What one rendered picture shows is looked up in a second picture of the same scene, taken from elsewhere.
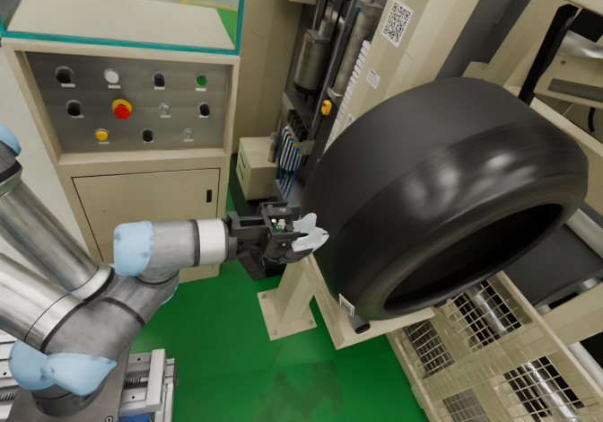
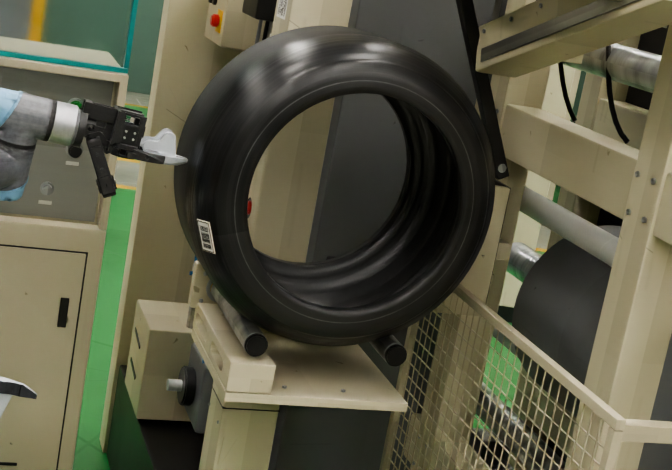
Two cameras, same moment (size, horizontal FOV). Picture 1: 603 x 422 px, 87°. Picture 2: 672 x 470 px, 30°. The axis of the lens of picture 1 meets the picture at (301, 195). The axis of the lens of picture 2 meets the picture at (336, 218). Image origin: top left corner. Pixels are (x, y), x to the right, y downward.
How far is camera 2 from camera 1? 1.94 m
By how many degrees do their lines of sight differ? 34
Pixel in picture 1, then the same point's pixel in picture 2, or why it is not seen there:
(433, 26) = not seen: outside the picture
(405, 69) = not seen: hidden behind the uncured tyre
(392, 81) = not seen: hidden behind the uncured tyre
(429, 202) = (256, 79)
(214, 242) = (69, 110)
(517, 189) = (330, 66)
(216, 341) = not seen: outside the picture
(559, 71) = (484, 40)
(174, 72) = (43, 93)
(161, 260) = (25, 110)
